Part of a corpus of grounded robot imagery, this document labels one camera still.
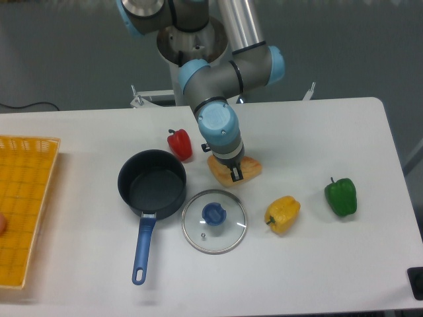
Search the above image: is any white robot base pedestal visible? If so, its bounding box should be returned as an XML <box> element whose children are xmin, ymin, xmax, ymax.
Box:
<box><xmin>157</xmin><ymin>17</ymin><xmax>228</xmax><ymax>106</ymax></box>

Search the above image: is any glass lid with blue knob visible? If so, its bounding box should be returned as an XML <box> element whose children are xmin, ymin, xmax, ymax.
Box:
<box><xmin>181</xmin><ymin>189</ymin><xmax>248</xmax><ymax>255</ymax></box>

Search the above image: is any green bell pepper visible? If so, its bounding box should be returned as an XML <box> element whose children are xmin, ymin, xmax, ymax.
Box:
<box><xmin>325</xmin><ymin>177</ymin><xmax>358</xmax><ymax>217</ymax></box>

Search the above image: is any dark pot with blue handle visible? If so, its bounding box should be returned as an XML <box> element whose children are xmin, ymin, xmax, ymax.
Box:
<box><xmin>118</xmin><ymin>149</ymin><xmax>186</xmax><ymax>285</ymax></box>

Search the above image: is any black cable on floor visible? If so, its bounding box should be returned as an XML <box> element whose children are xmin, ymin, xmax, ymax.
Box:
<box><xmin>0</xmin><ymin>101</ymin><xmax>61</xmax><ymax>111</ymax></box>

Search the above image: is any white table clamp bracket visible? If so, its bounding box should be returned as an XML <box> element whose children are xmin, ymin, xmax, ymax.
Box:
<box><xmin>130</xmin><ymin>85</ymin><xmax>176</xmax><ymax>109</ymax></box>

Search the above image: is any red bell pepper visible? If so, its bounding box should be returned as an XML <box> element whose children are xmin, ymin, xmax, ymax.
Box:
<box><xmin>167</xmin><ymin>129</ymin><xmax>192</xmax><ymax>161</ymax></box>

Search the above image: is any black device at table edge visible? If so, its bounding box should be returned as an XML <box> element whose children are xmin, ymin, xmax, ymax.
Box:
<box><xmin>407</xmin><ymin>267</ymin><xmax>423</xmax><ymax>300</ymax></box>

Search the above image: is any yellow bell pepper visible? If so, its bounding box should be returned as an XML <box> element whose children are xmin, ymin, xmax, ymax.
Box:
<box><xmin>264</xmin><ymin>195</ymin><xmax>301</xmax><ymax>234</ymax></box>

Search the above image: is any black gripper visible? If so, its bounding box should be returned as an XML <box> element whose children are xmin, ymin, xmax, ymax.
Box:
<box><xmin>213</xmin><ymin>152</ymin><xmax>245</xmax><ymax>182</ymax></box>

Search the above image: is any yellow woven basket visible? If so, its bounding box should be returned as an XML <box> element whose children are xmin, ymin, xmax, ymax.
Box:
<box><xmin>1</xmin><ymin>135</ymin><xmax>61</xmax><ymax>289</ymax></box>

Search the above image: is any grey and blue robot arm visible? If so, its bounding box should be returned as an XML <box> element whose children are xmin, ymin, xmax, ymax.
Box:
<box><xmin>117</xmin><ymin>1</ymin><xmax>285</xmax><ymax>182</ymax></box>

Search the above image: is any triangle bread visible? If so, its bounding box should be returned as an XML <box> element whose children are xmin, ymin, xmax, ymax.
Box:
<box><xmin>207</xmin><ymin>155</ymin><xmax>262</xmax><ymax>188</ymax></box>

